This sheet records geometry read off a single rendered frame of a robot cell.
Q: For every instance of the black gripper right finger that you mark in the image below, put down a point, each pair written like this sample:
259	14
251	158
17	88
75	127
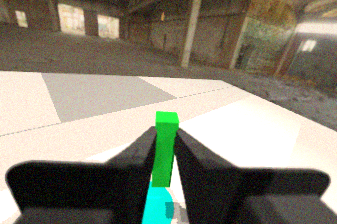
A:
214	189

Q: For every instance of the green rectangular post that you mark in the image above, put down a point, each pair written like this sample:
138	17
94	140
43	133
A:
166	124

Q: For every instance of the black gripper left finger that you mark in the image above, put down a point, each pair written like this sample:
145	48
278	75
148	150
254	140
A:
120	184

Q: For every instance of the cyan circle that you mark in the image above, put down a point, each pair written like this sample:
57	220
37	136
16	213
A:
159	206

